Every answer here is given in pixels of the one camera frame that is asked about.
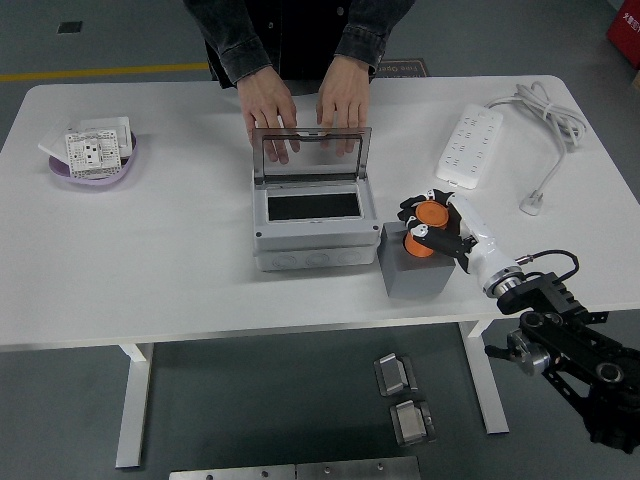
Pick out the person's left hand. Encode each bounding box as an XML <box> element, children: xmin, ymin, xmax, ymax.
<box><xmin>315</xmin><ymin>55</ymin><xmax>372</xmax><ymax>157</ymax></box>

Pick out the white power strip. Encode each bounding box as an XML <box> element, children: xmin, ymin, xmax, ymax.
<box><xmin>434</xmin><ymin>102</ymin><xmax>505</xmax><ymax>191</ymax></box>

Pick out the white switch plate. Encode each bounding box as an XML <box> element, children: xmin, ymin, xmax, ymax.
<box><xmin>79</xmin><ymin>115</ymin><xmax>139</xmax><ymax>156</ymax></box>
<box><xmin>37</xmin><ymin>119</ymin><xmax>76</xmax><ymax>166</ymax></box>

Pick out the white power cord with plug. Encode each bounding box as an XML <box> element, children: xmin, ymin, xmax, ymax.
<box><xmin>485</xmin><ymin>80</ymin><xmax>587</xmax><ymax>217</ymax></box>

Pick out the white socket module with holes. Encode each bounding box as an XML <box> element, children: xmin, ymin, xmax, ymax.
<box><xmin>64</xmin><ymin>127</ymin><xmax>124</xmax><ymax>179</ymax></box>

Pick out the yellow floor tape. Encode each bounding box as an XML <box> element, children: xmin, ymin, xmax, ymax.
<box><xmin>0</xmin><ymin>62</ymin><xmax>210</xmax><ymax>84</ymax></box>

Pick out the person's right hand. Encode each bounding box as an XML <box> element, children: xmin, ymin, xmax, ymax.
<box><xmin>237</xmin><ymin>67</ymin><xmax>300</xmax><ymax>164</ymax></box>

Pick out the orange cylinder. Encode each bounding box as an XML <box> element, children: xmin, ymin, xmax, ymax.
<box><xmin>403</xmin><ymin>202</ymin><xmax>451</xmax><ymax>259</ymax></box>

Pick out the purple bowl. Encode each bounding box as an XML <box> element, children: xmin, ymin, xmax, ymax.
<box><xmin>47</xmin><ymin>130</ymin><xmax>140</xmax><ymax>189</ymax></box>

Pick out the grey box with clear lid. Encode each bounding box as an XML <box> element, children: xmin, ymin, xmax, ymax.
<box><xmin>251</xmin><ymin>126</ymin><xmax>381</xmax><ymax>273</ymax></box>

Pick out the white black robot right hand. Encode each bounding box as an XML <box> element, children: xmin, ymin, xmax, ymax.
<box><xmin>397</xmin><ymin>188</ymin><xmax>516</xmax><ymax>290</ymax></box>

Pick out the metal block fixture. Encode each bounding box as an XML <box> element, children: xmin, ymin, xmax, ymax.
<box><xmin>374</xmin><ymin>352</ymin><xmax>420</xmax><ymax>399</ymax></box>
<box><xmin>389</xmin><ymin>398</ymin><xmax>437</xmax><ymax>447</ymax></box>

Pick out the red box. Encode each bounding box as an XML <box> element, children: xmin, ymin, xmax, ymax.
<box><xmin>607</xmin><ymin>0</ymin><xmax>640</xmax><ymax>71</ymax></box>

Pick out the brown floor sign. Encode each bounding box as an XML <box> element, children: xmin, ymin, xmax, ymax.
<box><xmin>375</xmin><ymin>57</ymin><xmax>431</xmax><ymax>79</ymax></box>

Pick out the grey cube with round hole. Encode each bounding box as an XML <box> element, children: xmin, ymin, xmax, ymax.
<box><xmin>379</xmin><ymin>222</ymin><xmax>457</xmax><ymax>300</ymax></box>

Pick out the person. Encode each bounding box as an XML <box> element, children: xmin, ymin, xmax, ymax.
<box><xmin>182</xmin><ymin>0</ymin><xmax>416</xmax><ymax>91</ymax></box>

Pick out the white table leg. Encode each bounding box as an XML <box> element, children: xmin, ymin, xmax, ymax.
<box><xmin>115</xmin><ymin>342</ymin><xmax>155</xmax><ymax>470</ymax></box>
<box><xmin>458</xmin><ymin>319</ymin><xmax>511</xmax><ymax>435</ymax></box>

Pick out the grey metal plate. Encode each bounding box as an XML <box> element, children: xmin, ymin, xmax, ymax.
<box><xmin>168</xmin><ymin>464</ymin><xmax>297</xmax><ymax>480</ymax></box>
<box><xmin>295</xmin><ymin>455</ymin><xmax>421</xmax><ymax>480</ymax></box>

